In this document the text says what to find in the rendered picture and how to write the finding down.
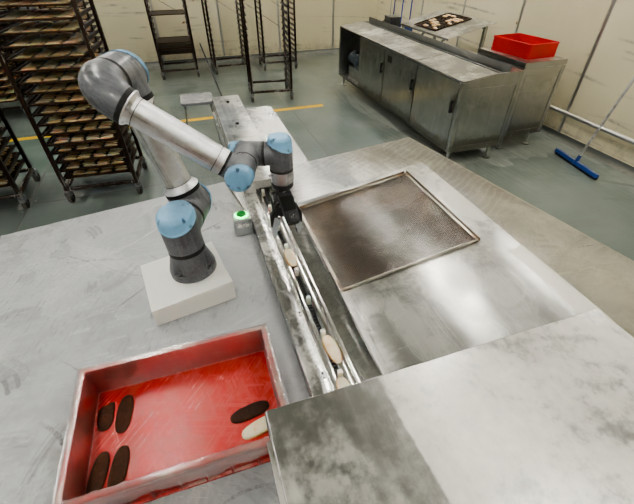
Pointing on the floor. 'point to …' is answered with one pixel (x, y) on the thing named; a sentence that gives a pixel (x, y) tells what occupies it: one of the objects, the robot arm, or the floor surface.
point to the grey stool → (196, 101)
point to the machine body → (261, 116)
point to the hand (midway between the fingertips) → (287, 234)
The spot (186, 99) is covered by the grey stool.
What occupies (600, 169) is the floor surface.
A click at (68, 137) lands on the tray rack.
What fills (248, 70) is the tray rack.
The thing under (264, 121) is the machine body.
